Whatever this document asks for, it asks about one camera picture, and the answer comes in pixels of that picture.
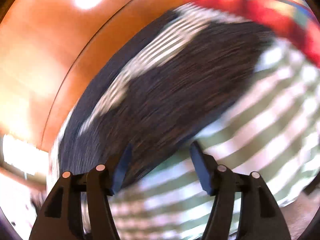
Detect dark leaf-print pants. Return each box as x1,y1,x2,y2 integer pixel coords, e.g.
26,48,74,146
58,8,275,186

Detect green white checkered bedsheet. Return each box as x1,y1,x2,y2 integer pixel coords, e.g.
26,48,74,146
47,3,320,240

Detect orange wooden wardrobe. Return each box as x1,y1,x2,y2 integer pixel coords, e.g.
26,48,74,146
1,0,184,151

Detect red plaid pillow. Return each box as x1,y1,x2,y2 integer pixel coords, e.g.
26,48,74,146
186,0,319,66

